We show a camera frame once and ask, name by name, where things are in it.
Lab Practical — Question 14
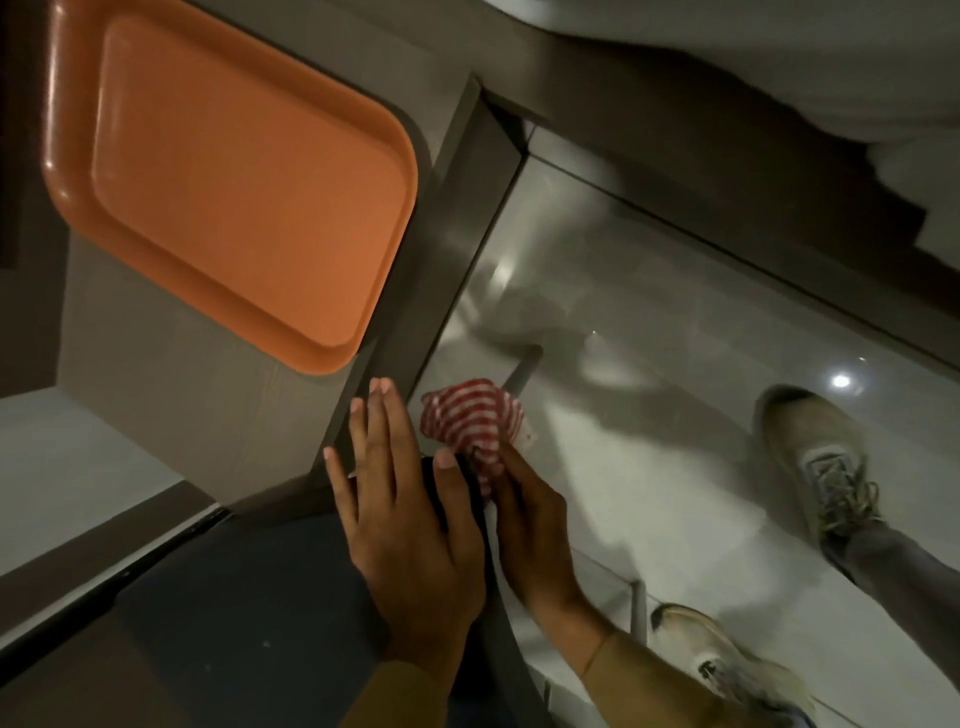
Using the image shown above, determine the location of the beige sneaker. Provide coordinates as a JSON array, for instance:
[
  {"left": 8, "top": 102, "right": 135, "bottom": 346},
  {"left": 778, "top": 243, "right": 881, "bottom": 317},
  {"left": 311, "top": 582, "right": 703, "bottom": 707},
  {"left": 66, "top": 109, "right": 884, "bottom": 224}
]
[
  {"left": 759, "top": 384, "right": 885, "bottom": 560},
  {"left": 649, "top": 603, "right": 820, "bottom": 728}
]

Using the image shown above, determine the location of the red white striped cloth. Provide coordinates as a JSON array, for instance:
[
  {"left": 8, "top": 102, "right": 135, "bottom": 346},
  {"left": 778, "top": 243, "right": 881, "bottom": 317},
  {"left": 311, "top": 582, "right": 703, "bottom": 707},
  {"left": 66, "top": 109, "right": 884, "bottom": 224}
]
[{"left": 419, "top": 379, "right": 540, "bottom": 502}]

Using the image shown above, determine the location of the person's left hand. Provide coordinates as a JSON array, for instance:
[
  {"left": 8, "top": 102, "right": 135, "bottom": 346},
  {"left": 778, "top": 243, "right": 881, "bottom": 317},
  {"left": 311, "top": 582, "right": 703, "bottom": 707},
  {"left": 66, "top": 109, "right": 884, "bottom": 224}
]
[{"left": 323, "top": 377, "right": 487, "bottom": 661}]

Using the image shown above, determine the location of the white bed sheet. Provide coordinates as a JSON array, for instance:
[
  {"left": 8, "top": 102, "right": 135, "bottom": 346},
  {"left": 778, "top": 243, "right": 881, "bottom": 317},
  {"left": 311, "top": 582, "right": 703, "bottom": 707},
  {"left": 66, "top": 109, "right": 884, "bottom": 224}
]
[{"left": 491, "top": 0, "right": 960, "bottom": 273}]

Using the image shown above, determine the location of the dark wooden bed frame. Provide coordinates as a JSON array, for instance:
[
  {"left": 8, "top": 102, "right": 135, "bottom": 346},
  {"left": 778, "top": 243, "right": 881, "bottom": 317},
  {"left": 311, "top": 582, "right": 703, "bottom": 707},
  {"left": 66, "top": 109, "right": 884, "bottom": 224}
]
[{"left": 480, "top": 30, "right": 960, "bottom": 369}]

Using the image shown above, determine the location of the person's right hand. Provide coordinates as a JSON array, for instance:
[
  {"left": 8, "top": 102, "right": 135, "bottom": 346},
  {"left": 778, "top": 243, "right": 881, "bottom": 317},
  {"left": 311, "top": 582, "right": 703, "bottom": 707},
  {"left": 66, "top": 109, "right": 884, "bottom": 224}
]
[{"left": 472, "top": 441, "right": 590, "bottom": 612}]

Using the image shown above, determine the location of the person's right forearm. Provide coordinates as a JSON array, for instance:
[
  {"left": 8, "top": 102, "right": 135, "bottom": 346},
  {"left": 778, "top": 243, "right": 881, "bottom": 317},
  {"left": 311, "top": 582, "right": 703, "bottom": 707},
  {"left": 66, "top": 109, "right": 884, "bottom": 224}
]
[{"left": 525, "top": 588, "right": 740, "bottom": 728}]

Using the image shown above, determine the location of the orange plastic tray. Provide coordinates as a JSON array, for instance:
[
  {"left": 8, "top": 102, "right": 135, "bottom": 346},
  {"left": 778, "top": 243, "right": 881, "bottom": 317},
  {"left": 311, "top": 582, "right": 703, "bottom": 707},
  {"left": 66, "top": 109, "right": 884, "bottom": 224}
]
[{"left": 41, "top": 0, "right": 420, "bottom": 376}]

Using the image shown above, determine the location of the person's left forearm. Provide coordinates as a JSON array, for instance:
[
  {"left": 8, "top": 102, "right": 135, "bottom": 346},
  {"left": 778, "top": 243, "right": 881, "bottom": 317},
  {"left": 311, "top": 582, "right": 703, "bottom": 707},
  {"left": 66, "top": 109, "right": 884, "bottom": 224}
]
[{"left": 336, "top": 637, "right": 470, "bottom": 728}]

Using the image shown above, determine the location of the grey trouser leg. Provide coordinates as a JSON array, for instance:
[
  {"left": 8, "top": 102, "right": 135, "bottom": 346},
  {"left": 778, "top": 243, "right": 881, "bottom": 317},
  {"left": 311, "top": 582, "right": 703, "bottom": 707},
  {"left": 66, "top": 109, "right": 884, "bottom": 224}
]
[{"left": 821, "top": 517, "right": 960, "bottom": 695}]

